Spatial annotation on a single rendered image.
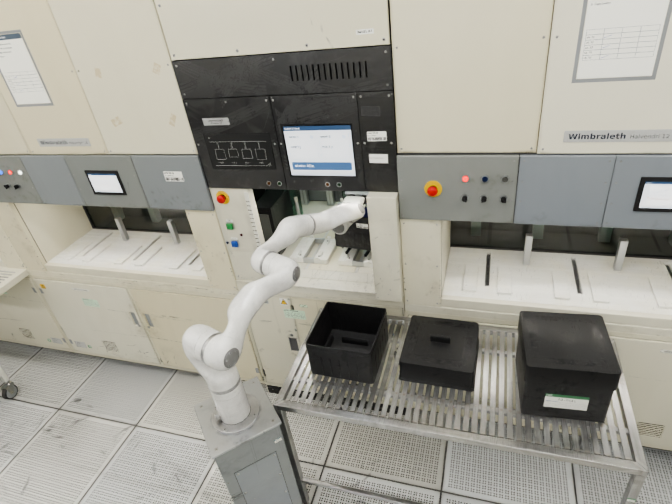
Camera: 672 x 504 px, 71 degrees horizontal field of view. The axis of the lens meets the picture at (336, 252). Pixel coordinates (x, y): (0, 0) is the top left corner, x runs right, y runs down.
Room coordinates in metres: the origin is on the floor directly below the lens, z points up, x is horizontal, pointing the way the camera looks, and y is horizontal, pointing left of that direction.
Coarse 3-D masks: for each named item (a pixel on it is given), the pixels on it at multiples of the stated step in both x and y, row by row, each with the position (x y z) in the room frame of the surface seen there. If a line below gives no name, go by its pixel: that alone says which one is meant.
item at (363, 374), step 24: (336, 312) 1.63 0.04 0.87; (360, 312) 1.59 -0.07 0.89; (384, 312) 1.52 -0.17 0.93; (312, 336) 1.46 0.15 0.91; (336, 336) 1.59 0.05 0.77; (360, 336) 1.57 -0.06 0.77; (384, 336) 1.48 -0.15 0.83; (312, 360) 1.39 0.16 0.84; (336, 360) 1.35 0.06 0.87; (360, 360) 1.31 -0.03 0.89
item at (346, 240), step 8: (352, 192) 2.08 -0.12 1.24; (360, 192) 2.07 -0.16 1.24; (368, 192) 2.06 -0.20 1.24; (352, 224) 2.00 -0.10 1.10; (360, 224) 1.98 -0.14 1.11; (368, 224) 1.97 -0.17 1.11; (352, 232) 2.00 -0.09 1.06; (360, 232) 1.98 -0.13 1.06; (368, 232) 1.96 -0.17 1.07; (336, 240) 2.04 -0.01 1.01; (344, 240) 2.02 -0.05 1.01; (352, 240) 2.00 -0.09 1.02; (360, 240) 1.98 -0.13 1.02; (368, 240) 1.96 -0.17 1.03; (360, 248) 1.98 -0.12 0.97; (368, 248) 1.96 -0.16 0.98
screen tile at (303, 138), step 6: (288, 138) 1.84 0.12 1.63; (294, 138) 1.83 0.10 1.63; (300, 138) 1.83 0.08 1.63; (306, 138) 1.82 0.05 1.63; (312, 144) 1.81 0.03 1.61; (294, 150) 1.84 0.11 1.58; (300, 150) 1.83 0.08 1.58; (306, 150) 1.82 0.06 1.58; (312, 150) 1.81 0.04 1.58; (294, 156) 1.84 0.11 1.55; (300, 156) 1.83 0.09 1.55; (306, 156) 1.82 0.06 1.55; (312, 156) 1.81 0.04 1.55; (318, 156) 1.80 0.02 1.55
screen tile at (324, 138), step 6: (324, 138) 1.79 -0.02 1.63; (330, 138) 1.78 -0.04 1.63; (336, 138) 1.77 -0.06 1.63; (348, 138) 1.75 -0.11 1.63; (342, 144) 1.76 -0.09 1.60; (348, 144) 1.75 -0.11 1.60; (324, 150) 1.79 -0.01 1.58; (330, 150) 1.78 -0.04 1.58; (336, 150) 1.77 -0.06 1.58; (342, 150) 1.76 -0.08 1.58; (348, 150) 1.75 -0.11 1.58; (324, 156) 1.79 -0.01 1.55; (330, 156) 1.78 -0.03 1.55; (336, 156) 1.77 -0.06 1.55; (342, 156) 1.76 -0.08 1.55; (348, 156) 1.76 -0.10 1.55
